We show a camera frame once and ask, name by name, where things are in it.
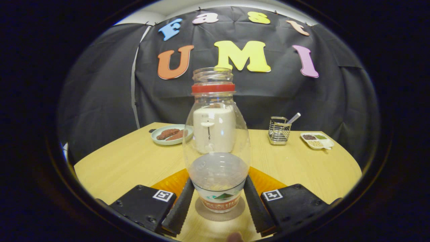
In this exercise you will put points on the round brown coaster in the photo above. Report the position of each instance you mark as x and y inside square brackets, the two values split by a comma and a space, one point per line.
[205, 215]

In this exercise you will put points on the brown meat piece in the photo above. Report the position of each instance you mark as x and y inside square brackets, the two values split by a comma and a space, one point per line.
[178, 136]
[168, 133]

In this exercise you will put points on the white toaster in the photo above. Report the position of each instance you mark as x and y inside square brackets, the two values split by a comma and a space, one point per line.
[215, 131]

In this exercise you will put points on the wooden table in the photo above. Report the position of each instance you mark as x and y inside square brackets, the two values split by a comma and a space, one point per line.
[134, 161]

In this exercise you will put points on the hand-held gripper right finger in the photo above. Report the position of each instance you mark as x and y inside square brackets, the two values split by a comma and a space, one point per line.
[257, 208]

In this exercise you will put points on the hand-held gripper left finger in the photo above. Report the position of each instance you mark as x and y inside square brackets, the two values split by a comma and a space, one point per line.
[179, 208]

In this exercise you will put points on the pale green plate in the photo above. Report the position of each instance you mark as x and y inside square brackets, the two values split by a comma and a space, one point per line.
[156, 137]

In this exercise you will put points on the white divided dish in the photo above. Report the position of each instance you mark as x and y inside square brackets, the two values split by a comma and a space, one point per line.
[327, 143]

